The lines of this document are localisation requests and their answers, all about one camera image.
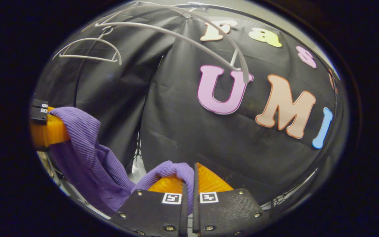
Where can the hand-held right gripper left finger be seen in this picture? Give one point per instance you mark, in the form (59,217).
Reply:
(150,214)

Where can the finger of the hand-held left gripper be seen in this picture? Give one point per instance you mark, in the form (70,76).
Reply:
(49,131)
(40,103)

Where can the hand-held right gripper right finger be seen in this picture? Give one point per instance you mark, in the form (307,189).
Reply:
(229,214)

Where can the pale yellow laundry hamper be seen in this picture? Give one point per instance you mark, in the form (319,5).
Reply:
(49,168)

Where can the purple ribbed jacket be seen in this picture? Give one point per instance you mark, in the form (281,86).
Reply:
(87,148)

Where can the black clothes rack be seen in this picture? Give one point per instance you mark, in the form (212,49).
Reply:
(76,89)

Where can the white plastic hanger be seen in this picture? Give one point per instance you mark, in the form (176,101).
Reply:
(87,58)

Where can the white hanger with wrapped hook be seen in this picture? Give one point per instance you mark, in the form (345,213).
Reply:
(245,72)

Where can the black backdrop cloth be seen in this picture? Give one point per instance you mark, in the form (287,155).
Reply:
(183,138)

